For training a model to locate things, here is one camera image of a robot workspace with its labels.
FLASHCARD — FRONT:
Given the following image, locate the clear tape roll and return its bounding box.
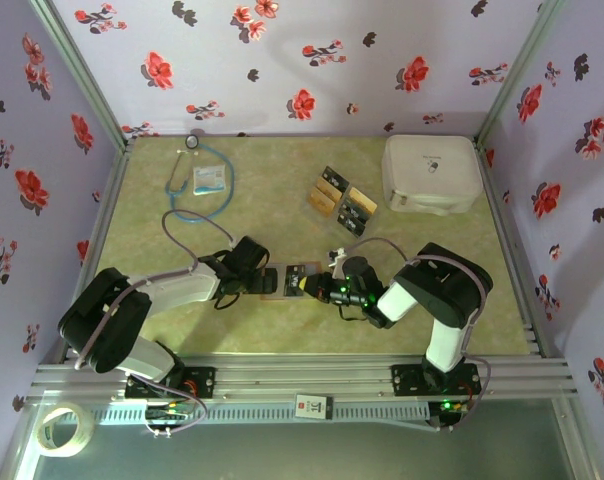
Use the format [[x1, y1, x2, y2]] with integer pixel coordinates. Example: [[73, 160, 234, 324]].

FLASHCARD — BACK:
[[36, 401, 94, 459]]

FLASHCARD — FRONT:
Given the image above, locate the left arm lavender cable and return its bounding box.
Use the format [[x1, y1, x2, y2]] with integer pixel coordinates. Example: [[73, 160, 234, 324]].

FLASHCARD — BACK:
[[74, 208, 236, 439]]

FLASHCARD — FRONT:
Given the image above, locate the aluminium frame beam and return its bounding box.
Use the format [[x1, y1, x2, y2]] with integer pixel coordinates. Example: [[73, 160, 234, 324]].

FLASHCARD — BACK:
[[29, 355, 578, 403]]

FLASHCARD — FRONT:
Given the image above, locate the aluminium table edge rail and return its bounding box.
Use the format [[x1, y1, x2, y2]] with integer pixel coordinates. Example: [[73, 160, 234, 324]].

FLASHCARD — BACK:
[[474, 142, 548, 359], [61, 142, 133, 364]]

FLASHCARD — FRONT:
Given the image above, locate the small white label box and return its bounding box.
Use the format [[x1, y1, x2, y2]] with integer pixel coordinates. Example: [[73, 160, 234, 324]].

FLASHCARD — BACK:
[[294, 394, 333, 420]]

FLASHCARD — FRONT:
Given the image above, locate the aluminium frame post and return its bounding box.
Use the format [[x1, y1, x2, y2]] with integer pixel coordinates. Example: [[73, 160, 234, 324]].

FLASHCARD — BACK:
[[26, 0, 136, 151], [474, 0, 568, 149]]

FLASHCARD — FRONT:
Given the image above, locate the blue stethoscope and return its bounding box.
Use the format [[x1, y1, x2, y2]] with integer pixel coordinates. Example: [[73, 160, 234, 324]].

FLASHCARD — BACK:
[[164, 133, 237, 222]]

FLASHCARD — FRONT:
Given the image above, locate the white slotted cable duct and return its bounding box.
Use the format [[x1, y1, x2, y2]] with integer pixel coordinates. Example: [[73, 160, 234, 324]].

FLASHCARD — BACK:
[[89, 403, 431, 426]]

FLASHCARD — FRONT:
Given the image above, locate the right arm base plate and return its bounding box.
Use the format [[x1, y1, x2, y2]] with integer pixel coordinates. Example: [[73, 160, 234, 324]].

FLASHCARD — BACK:
[[390, 363, 482, 399]]

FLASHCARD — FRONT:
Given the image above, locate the right arm lavender cable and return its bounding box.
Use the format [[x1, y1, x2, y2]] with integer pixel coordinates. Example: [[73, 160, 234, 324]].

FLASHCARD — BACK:
[[339, 237, 493, 434]]

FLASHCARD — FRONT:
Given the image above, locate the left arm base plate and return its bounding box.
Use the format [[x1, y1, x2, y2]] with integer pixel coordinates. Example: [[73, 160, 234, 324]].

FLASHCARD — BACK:
[[125, 367, 217, 400]]

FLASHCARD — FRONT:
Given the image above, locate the white blue sachet packet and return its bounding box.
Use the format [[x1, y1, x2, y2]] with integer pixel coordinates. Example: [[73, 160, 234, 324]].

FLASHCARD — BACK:
[[191, 164, 227, 196]]

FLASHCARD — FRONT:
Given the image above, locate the white zipped medical case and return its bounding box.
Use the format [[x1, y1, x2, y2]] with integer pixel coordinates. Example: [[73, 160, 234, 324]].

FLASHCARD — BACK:
[[380, 134, 485, 217]]

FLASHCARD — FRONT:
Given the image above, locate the arm lavender cable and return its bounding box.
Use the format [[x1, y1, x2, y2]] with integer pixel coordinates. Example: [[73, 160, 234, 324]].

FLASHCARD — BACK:
[[339, 237, 493, 434], [74, 208, 236, 439]]

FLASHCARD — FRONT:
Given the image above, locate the gold credit card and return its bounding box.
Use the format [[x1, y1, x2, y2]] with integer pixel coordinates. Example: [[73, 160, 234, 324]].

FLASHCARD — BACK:
[[313, 178, 344, 202], [305, 192, 339, 218], [349, 187, 380, 214]]

